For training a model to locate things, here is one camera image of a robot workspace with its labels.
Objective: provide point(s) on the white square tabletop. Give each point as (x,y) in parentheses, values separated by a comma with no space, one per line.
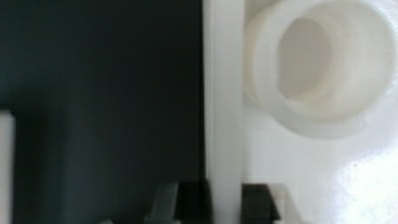
(301,108)

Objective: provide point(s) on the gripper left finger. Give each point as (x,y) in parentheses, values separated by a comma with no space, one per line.
(164,205)

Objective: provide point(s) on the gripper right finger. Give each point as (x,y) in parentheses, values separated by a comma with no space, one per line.
(258,206)

